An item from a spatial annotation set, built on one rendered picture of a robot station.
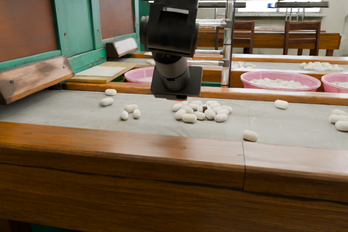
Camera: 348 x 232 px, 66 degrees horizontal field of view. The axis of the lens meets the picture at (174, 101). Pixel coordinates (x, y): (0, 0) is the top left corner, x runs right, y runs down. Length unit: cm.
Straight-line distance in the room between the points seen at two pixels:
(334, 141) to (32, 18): 85
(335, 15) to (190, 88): 564
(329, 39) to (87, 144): 332
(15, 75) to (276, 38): 304
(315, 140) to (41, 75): 71
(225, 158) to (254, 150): 6
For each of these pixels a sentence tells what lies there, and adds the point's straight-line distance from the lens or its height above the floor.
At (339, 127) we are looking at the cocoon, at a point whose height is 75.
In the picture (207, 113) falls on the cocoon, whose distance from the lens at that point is 67.
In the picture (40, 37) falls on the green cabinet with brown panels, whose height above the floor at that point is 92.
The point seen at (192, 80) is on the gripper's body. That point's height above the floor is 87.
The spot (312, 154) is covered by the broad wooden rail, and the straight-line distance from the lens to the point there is 52.
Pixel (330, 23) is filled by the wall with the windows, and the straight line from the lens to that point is 608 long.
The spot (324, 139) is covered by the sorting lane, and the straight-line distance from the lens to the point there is 66.
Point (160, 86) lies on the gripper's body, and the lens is 55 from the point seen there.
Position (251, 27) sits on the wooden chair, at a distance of 313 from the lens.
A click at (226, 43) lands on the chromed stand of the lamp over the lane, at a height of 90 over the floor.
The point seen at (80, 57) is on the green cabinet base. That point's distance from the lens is 110.
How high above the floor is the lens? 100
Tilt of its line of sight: 19 degrees down
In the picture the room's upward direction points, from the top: straight up
